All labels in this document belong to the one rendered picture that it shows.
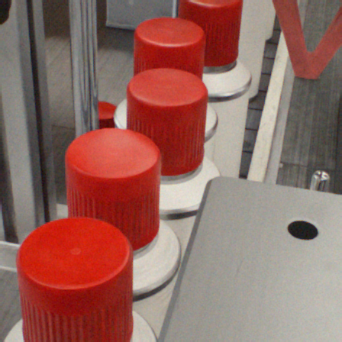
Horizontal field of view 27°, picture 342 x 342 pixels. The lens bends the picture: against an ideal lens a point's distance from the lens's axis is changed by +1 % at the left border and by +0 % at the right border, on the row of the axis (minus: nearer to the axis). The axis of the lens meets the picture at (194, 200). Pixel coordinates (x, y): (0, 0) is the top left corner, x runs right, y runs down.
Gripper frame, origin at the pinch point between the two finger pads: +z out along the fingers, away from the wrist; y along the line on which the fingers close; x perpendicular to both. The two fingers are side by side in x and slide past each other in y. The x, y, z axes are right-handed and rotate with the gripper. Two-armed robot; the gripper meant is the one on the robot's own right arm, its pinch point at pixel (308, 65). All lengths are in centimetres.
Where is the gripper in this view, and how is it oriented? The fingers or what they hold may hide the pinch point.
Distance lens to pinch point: 47.4
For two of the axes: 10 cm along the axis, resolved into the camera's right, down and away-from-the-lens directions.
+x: -9.8, -1.7, 1.2
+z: -0.7, 7.9, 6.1
